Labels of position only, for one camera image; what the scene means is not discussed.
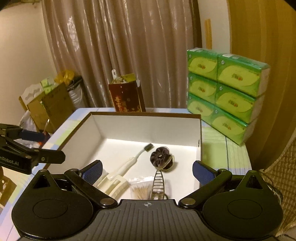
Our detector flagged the dark purple scrunchie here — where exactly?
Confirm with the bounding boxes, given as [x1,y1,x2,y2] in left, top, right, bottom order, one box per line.
[149,147,175,172]

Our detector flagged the white toothbrush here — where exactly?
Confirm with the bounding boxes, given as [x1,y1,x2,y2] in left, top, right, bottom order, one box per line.
[94,143,154,187]

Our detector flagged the checkered tablecloth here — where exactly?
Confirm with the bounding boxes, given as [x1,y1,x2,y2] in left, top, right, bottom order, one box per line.
[0,107,253,216]

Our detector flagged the cream comb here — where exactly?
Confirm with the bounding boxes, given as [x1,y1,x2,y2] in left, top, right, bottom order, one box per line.
[97,175,129,199]

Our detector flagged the brown cardboard boxes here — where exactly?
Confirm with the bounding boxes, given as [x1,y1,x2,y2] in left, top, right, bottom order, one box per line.
[18,83,76,133]

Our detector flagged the bag of cotton swabs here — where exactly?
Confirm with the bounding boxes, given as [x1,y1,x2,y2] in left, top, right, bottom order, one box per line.
[129,176,153,200]

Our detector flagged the brown cardboard storage box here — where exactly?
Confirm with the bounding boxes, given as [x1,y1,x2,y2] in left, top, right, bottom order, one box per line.
[45,108,202,200]

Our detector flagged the quilted beige chair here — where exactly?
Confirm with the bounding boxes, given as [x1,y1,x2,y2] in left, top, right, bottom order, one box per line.
[264,140,295,240]

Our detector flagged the yellow plastic bag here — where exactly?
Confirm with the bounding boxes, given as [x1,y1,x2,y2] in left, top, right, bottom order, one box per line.
[54,70,75,86]

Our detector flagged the green tissue pack stack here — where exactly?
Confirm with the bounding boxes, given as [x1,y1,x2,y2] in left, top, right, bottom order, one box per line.
[187,48,270,145]

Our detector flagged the dark red gift bag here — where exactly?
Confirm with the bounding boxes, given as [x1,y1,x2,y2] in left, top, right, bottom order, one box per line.
[108,80,146,112]

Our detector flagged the beige curtain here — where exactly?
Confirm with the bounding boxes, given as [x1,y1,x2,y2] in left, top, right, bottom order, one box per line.
[42,1,201,108]

